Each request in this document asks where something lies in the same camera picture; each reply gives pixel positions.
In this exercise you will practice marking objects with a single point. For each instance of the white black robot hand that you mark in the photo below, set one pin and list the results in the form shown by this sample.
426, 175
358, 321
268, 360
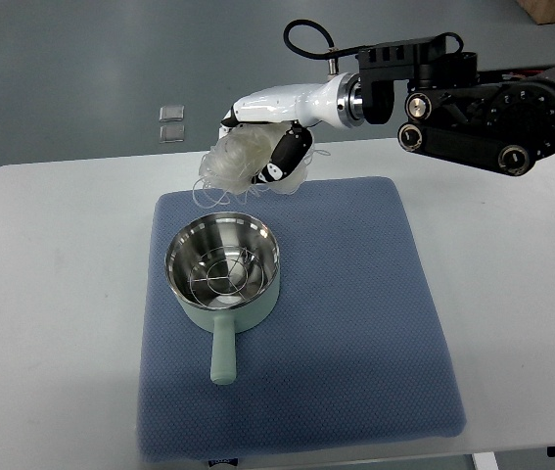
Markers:
336, 102

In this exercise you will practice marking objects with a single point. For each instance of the white vermicelli nest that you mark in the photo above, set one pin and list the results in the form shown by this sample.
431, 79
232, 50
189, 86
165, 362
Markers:
252, 159

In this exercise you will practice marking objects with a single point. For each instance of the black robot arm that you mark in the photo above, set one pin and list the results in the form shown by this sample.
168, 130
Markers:
497, 120

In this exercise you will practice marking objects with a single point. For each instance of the mint green pot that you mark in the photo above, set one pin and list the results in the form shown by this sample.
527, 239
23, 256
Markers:
224, 322

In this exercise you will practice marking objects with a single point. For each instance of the upper floor metal plate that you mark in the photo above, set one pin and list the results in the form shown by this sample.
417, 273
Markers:
169, 113

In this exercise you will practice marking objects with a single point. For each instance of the blue textured mat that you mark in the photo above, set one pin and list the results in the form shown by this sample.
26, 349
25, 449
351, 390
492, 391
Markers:
352, 354

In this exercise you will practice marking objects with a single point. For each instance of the wire steaming rack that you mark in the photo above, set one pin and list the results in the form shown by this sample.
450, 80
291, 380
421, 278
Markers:
228, 276

